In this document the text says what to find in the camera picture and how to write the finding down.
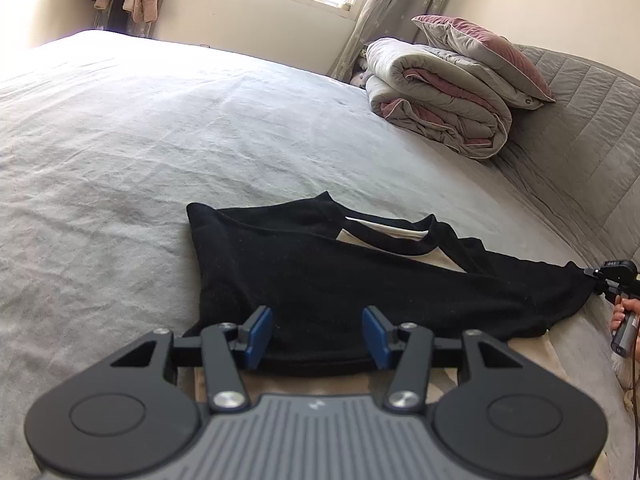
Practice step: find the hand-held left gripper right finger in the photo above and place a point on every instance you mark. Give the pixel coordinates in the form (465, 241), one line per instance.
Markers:
(375, 335)

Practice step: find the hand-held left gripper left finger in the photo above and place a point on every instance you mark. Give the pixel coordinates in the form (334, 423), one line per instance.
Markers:
(260, 335)

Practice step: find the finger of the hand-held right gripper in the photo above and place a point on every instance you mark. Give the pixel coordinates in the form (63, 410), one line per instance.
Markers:
(596, 276)

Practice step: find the black and beige sweatshirt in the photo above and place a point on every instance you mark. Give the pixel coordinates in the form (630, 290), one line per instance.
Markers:
(325, 280)

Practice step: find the person's right hand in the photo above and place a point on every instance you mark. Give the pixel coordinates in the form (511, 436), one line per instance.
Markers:
(618, 320)

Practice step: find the grey quilted headboard cover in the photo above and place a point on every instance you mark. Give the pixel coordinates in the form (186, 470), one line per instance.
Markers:
(590, 160)

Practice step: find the folded grey pink quilt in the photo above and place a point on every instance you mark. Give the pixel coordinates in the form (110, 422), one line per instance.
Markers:
(440, 105)

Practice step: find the grey pink pillow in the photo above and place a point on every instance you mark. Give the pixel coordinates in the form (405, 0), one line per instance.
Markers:
(490, 55)

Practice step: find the patterned grey curtain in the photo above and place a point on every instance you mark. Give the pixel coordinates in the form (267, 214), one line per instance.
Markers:
(390, 10)

